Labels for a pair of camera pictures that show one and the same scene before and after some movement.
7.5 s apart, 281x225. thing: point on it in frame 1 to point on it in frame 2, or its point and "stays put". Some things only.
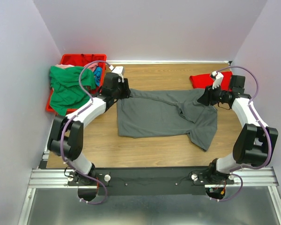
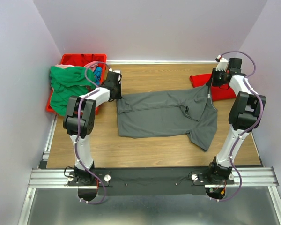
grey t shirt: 163,113 stays put
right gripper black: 208,96 to 214,72
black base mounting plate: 149,181 stays put
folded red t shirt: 203,81 stays put
